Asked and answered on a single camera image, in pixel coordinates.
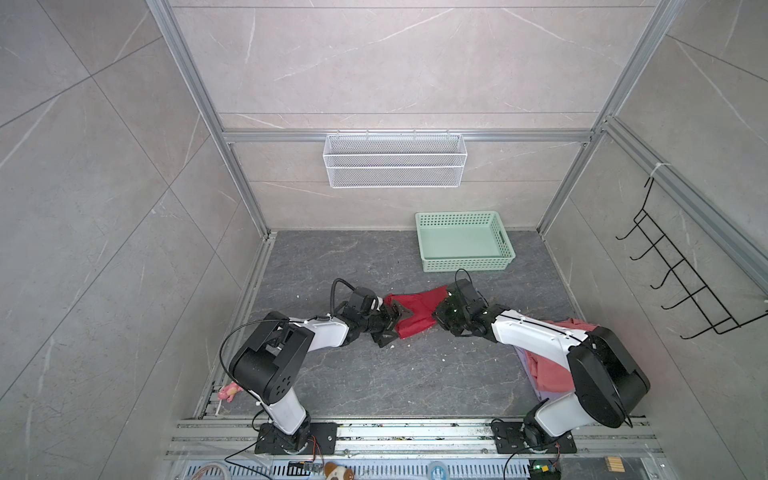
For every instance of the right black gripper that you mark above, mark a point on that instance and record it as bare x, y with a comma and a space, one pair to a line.
440, 316

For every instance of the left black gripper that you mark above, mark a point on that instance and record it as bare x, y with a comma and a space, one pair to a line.
392, 321

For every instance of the red t shirt with print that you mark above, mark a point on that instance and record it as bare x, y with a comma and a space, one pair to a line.
414, 312

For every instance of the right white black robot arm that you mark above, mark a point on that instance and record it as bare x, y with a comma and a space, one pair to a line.
607, 382

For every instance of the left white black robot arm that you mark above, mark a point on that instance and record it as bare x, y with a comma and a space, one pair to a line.
267, 364

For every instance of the green plastic basket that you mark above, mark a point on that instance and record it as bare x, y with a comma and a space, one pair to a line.
472, 240

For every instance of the pink folded t shirt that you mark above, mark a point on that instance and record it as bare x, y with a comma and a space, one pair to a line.
549, 366

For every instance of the lavender folded t shirt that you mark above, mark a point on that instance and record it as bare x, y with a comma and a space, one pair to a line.
528, 369

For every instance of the brown white round object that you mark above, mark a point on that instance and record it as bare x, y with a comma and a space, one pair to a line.
333, 471

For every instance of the small pink toy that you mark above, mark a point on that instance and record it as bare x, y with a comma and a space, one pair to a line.
228, 392

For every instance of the green circuit board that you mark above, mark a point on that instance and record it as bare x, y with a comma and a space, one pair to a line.
544, 470

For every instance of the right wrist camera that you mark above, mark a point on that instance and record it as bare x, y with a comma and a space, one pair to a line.
465, 291

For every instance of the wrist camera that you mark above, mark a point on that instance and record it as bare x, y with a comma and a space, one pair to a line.
363, 301
465, 291

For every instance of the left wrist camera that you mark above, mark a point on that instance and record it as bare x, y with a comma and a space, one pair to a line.
363, 301

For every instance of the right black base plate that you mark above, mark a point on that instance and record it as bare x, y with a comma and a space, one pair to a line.
510, 441

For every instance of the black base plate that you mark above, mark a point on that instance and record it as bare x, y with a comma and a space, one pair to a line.
510, 441
314, 437

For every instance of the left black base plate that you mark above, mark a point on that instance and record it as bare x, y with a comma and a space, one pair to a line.
314, 437

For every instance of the aluminium rail base frame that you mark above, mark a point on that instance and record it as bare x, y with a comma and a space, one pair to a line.
414, 448

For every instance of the white wire mesh shelf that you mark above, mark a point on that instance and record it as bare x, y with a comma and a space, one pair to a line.
416, 160

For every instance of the black wire hook rack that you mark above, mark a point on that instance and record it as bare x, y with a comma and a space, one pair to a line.
718, 319

